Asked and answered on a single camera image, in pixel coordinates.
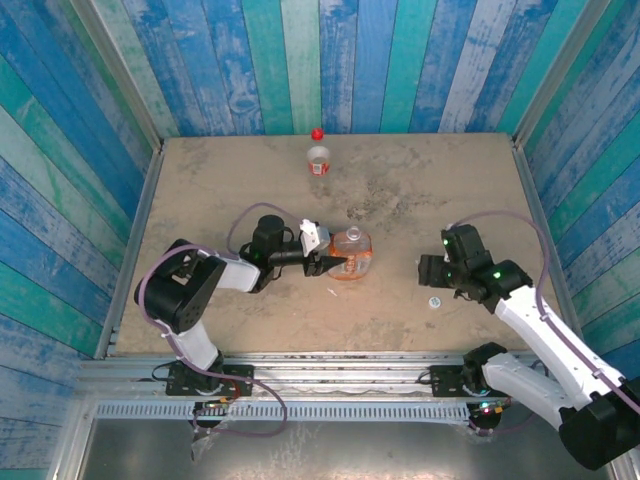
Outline clear bottle with orange label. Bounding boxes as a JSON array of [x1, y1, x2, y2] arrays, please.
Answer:
[[327, 225, 374, 282]]

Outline clear bottle with red label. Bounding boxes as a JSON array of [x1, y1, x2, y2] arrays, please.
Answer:
[[305, 138, 334, 199]]

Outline small circuit board with LEDs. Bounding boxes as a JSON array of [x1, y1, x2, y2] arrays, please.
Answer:
[[472, 399, 511, 416], [192, 397, 236, 416]]

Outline shiny steel panel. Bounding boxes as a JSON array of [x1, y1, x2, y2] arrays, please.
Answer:
[[74, 418, 619, 480]]

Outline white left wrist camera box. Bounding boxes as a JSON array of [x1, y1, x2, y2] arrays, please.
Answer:
[[298, 218, 333, 256]]

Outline aluminium table side rail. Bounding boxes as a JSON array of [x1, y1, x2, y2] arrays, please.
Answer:
[[509, 134, 591, 361], [93, 142, 166, 360]]

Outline aluminium mounting rail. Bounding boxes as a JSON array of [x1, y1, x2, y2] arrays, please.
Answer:
[[74, 352, 609, 401]]

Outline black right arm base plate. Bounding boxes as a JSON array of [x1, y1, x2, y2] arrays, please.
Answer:
[[429, 364, 523, 399]]

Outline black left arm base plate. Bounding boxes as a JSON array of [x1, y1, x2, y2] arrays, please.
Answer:
[[165, 364, 255, 398]]

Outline slotted grey cable duct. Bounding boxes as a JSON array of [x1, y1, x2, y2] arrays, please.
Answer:
[[93, 402, 472, 422]]

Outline aluminium corner post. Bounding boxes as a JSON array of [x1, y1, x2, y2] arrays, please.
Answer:
[[69, 0, 165, 151], [512, 0, 615, 149]]

